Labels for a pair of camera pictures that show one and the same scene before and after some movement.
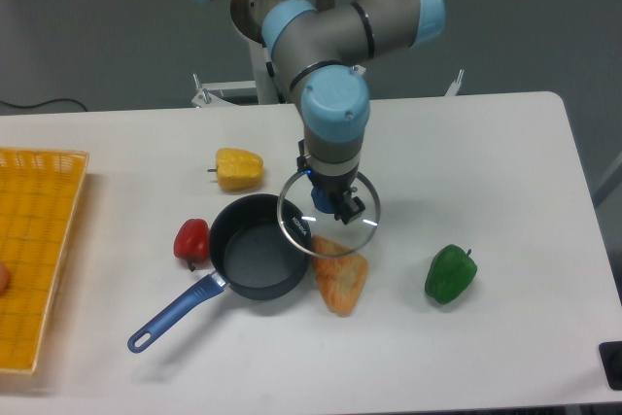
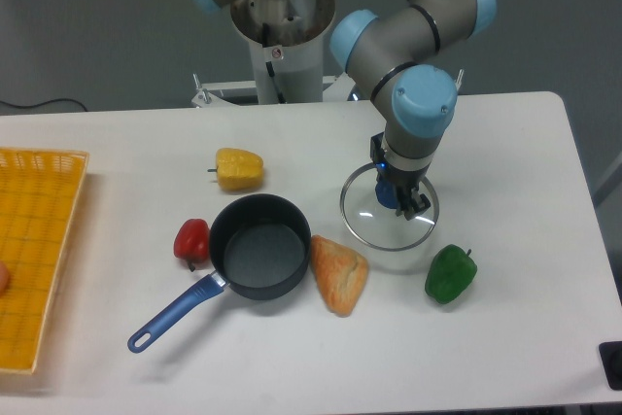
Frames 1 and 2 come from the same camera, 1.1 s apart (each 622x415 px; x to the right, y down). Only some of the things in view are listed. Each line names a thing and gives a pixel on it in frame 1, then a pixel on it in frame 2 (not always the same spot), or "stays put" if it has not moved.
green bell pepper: [448, 273] stays put
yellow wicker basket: [40, 192] stays put
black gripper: [341, 201] → [406, 184]
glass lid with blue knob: [319, 233] → [380, 227]
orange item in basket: [4, 279] stays put
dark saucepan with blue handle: [250, 255] stays put
